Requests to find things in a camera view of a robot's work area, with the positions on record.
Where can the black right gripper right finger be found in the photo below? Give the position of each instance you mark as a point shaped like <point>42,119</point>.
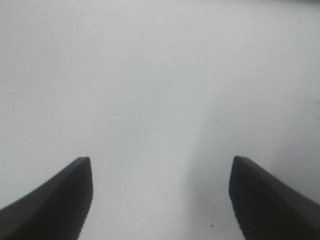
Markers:
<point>268,209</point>

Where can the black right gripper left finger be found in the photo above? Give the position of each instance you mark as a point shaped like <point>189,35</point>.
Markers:
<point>56,210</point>

